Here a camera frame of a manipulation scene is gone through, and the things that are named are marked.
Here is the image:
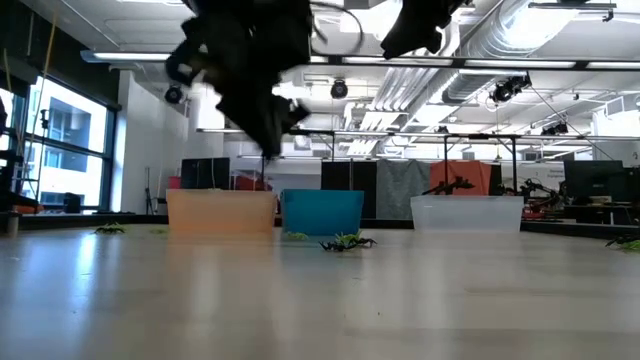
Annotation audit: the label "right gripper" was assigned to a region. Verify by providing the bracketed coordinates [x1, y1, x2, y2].
[381, 0, 469, 60]

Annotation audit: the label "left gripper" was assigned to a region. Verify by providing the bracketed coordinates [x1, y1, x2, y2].
[199, 32, 312, 160]

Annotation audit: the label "teal plastic bin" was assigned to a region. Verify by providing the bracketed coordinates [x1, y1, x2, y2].
[281, 189, 366, 237]

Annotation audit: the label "white ceiling pipes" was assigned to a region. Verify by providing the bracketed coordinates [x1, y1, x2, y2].
[372, 29, 454, 114]

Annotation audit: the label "red cabinet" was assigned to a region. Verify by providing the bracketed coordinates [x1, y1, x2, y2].
[230, 169, 274, 192]

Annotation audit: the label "black double monitor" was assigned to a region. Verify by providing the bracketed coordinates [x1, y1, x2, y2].
[320, 159, 379, 192]

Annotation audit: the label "orange translucent plastic bin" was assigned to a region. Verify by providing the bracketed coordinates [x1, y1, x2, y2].
[166, 188, 279, 234]

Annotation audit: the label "overhead light bar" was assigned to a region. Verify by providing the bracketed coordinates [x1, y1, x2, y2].
[79, 49, 640, 71]

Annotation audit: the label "grey cloth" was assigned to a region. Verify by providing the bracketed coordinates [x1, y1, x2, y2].
[375, 159, 432, 221]

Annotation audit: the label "orange cloth panel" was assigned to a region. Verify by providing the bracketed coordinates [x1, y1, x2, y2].
[429, 159, 494, 197]

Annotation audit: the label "black ceiling light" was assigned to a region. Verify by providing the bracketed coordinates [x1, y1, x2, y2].
[540, 121, 570, 137]

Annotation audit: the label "clear plastic bin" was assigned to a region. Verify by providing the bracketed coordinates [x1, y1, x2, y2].
[410, 194, 525, 233]

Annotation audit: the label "large window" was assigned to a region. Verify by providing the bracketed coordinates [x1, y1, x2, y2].
[0, 74, 119, 214]

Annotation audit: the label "black equipment stand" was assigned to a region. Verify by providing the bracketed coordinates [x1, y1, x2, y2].
[0, 149, 27, 214]

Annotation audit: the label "black table frame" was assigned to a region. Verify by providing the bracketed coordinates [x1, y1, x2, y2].
[258, 128, 337, 192]
[442, 132, 520, 195]

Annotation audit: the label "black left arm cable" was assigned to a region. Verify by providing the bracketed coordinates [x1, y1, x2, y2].
[309, 0, 365, 57]

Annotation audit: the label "silver ventilation duct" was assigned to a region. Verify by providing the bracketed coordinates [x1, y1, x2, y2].
[442, 0, 584, 104]

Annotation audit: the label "black ceiling camera rig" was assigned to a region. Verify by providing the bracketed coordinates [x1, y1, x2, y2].
[487, 73, 533, 105]

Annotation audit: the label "yellow cable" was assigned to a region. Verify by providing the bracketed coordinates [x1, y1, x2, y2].
[24, 19, 57, 166]

